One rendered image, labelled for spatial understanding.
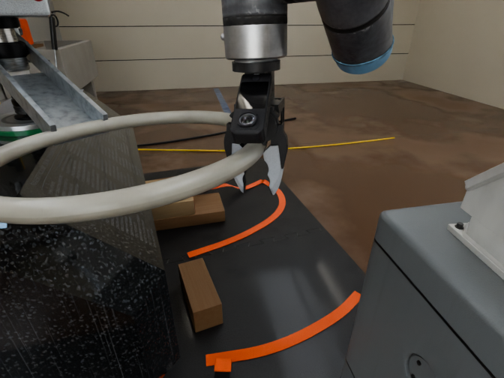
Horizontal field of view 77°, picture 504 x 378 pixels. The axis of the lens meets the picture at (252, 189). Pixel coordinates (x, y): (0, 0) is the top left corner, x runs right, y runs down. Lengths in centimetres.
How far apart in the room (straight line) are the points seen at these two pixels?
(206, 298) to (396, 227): 96
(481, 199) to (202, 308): 106
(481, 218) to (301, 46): 588
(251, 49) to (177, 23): 548
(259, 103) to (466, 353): 41
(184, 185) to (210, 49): 562
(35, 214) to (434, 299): 52
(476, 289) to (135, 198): 43
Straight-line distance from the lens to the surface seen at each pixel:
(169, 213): 193
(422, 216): 62
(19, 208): 42
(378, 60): 55
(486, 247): 56
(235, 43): 46
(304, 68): 638
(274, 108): 48
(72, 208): 39
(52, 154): 97
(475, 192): 56
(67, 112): 91
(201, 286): 143
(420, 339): 59
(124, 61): 604
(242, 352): 136
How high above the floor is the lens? 115
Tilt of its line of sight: 29 degrees down
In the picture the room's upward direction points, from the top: straight up
